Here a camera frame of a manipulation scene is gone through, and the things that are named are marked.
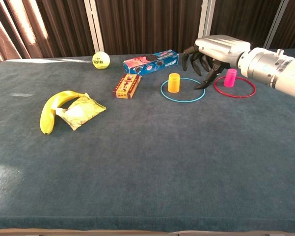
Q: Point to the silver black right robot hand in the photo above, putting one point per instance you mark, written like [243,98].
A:
[221,49]

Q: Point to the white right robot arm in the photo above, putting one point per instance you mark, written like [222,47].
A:
[272,66]

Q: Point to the pink plastic cup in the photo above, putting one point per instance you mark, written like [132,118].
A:
[230,78]

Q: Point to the orange plastic cup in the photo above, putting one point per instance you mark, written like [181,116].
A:
[173,84]

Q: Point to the blue cookie box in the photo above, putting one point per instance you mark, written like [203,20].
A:
[152,64]

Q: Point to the dark brown pleated curtain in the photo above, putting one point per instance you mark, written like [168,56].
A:
[149,24]

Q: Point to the small red yellow box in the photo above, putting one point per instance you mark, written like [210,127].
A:
[126,87]

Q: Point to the yellow tennis ball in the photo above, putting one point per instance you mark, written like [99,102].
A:
[101,60]

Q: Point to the yellow snack packet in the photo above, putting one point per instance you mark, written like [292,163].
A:
[81,113]

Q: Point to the dark teal felt table cloth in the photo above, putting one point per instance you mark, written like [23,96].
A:
[113,184]

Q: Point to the yellow banana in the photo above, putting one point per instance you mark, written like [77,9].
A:
[47,118]

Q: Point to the reddish brown curtain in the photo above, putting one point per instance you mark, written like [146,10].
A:
[19,29]

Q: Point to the wooden table edge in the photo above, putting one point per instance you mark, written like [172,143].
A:
[88,233]

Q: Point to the white metal frame post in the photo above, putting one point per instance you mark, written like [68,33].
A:
[93,24]
[277,24]
[206,19]

